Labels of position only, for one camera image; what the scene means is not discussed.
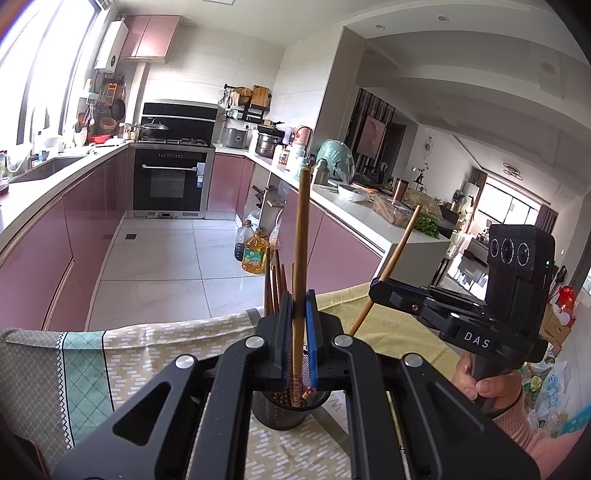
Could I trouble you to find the pink base cabinets with shelf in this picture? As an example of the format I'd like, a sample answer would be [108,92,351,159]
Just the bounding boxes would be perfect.
[208,152,384,296]

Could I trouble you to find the yellow cooking oil bottle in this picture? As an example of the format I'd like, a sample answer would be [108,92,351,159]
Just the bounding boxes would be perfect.
[241,232,269,274]

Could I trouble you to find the dark sauce bottle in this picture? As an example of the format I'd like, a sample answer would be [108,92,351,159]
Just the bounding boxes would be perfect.
[234,220,256,261]

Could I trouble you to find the steel stock pot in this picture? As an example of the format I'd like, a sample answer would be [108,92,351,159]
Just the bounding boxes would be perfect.
[255,129,283,158]

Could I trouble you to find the wok with lid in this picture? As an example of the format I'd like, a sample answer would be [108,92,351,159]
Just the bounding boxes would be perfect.
[140,119,169,140]

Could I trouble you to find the person's right forearm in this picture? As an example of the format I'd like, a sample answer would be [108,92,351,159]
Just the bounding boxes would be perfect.
[492,392,591,480]

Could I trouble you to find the living room window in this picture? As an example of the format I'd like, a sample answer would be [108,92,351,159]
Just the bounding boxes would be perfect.
[480,180,555,241]

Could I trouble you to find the pink base cabinets under window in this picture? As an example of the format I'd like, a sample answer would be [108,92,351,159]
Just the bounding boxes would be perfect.
[0,147,134,332]

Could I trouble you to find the rack of hanging kitchen utensils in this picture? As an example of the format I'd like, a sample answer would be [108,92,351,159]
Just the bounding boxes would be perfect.
[74,76,127,144]

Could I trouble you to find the person's right hand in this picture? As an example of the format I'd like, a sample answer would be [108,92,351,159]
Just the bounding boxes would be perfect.
[451,353,525,418]

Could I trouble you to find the kitchen window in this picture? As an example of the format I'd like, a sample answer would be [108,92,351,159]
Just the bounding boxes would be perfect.
[0,0,109,148]

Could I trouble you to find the patterned tablecloth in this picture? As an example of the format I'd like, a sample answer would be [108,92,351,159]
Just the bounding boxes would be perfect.
[0,288,462,480]

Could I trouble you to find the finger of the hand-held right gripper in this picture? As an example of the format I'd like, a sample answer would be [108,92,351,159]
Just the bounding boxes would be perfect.
[368,278,429,318]
[374,276,435,297]

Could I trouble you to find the wall rack with cutting boards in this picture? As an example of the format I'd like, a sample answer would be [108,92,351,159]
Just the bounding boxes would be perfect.
[222,84,272,123]

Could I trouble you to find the kitchen sink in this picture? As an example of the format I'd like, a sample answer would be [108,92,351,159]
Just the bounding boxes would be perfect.
[11,156,86,183]

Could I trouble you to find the black range hood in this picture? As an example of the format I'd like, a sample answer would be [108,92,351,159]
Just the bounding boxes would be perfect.
[140,99,221,144]

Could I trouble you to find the black built-in oven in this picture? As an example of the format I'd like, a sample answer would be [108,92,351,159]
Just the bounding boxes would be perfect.
[131,145,215,219]

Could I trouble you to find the silver rice cooker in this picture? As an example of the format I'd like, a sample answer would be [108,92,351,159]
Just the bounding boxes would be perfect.
[221,127,250,150]

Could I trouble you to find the pink wall cabinet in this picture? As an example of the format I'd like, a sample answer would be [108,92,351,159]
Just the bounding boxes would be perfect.
[117,15,182,61]

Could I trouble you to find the plastic wrapped basket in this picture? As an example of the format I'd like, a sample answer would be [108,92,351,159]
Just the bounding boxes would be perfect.
[372,194,414,227]

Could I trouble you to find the cardboard box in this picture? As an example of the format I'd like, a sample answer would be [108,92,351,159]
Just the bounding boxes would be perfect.
[540,305,578,356]

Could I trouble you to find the wooden chopstick red patterned end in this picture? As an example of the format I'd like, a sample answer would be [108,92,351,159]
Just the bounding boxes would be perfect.
[290,168,311,409]
[302,204,422,398]

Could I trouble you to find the bunch of wooden chopsticks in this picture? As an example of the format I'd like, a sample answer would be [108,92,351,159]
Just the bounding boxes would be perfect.
[263,248,319,409]

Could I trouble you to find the black mesh utensil holder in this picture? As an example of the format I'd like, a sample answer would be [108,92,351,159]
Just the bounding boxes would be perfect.
[250,355,333,431]

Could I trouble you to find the framed wall picture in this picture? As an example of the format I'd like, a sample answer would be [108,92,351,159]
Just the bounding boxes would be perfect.
[358,115,387,160]

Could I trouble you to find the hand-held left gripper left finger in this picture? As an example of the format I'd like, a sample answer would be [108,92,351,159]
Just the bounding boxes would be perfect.
[53,293,296,480]

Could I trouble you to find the pile of plastic bags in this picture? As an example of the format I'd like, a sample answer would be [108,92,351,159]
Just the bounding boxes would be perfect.
[522,355,587,439]

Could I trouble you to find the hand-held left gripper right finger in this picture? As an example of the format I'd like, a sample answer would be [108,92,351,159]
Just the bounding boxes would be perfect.
[305,288,541,480]

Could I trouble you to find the white water heater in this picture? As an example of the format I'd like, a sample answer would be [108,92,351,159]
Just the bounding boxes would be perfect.
[95,19,129,72]

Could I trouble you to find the white bowl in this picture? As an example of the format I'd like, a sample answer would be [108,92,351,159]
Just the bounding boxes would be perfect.
[337,184,370,203]

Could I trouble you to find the red and white bag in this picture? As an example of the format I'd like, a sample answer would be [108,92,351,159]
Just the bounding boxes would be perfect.
[551,285,578,324]

